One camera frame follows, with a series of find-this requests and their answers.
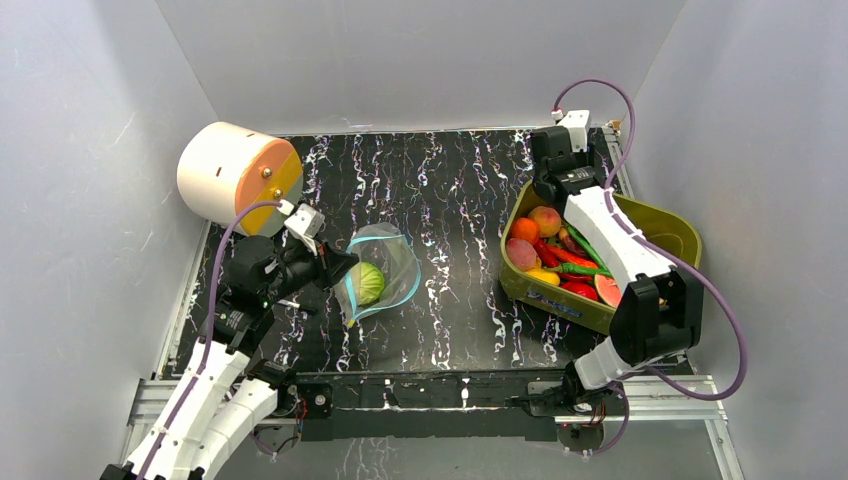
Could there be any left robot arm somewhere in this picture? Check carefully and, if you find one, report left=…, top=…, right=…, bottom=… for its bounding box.
left=101, top=236, right=359, bottom=479

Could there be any orange toy fruit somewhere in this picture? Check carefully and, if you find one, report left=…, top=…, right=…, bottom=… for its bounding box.
left=509, top=217, right=541, bottom=245

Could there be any clear zip top bag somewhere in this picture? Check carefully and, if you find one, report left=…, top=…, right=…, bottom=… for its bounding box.
left=334, top=222, right=422, bottom=327

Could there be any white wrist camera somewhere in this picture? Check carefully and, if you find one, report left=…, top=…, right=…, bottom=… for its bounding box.
left=277, top=200, right=325, bottom=256
left=551, top=108, right=591, bottom=153

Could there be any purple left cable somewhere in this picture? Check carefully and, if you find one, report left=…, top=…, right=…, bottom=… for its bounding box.
left=135, top=199, right=286, bottom=480

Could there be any purple cable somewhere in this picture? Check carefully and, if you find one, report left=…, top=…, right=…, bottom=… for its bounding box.
left=135, top=199, right=286, bottom=480
left=553, top=78, right=750, bottom=457

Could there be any aluminium frame rail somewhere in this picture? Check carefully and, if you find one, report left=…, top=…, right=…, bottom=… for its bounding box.
left=128, top=374, right=726, bottom=426

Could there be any olive green plastic bin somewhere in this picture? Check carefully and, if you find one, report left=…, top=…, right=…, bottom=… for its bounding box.
left=499, top=193, right=702, bottom=335

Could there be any black and white marker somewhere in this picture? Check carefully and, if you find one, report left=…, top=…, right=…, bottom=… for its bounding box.
left=277, top=299, right=317, bottom=315

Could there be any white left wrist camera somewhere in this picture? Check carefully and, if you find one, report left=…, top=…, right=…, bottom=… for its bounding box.
left=277, top=200, right=325, bottom=256

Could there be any green toy cabbage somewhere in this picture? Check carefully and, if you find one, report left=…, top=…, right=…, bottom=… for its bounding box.
left=349, top=262, right=386, bottom=306

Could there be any white round drawer cabinet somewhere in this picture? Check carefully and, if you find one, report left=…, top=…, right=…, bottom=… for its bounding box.
left=177, top=121, right=304, bottom=237

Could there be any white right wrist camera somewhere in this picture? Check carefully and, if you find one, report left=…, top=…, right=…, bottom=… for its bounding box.
left=551, top=108, right=591, bottom=153

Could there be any toy peach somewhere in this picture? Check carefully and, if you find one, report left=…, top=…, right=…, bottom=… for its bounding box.
left=527, top=206, right=562, bottom=238

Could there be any pink toy fruit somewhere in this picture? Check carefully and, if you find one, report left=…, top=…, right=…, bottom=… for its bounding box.
left=505, top=238, right=541, bottom=272

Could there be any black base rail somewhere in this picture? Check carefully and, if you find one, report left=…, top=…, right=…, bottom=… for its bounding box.
left=291, top=369, right=631, bottom=444

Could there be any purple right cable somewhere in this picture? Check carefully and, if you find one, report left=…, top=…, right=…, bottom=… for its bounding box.
left=553, top=78, right=750, bottom=457

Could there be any green toy chili pepper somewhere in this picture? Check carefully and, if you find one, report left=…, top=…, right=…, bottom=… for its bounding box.
left=544, top=227, right=610, bottom=276

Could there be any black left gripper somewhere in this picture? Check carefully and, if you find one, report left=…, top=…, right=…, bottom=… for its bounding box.
left=262, top=234, right=359, bottom=305

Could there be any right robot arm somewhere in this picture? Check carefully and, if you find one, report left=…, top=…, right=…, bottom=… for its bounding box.
left=530, top=126, right=704, bottom=414

